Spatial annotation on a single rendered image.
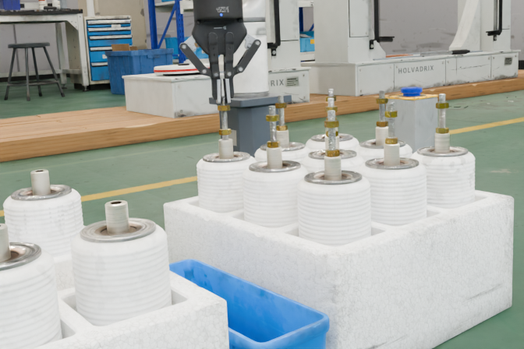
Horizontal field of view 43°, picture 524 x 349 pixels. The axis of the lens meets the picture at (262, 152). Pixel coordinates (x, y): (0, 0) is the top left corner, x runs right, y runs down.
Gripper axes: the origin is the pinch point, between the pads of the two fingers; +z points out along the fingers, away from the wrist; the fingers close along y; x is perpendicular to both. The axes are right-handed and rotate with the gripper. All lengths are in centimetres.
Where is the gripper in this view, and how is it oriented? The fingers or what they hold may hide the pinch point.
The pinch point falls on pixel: (222, 90)
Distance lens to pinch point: 104.1
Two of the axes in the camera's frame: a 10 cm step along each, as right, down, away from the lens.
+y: 9.8, -0.8, 1.6
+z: 0.5, 9.8, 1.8
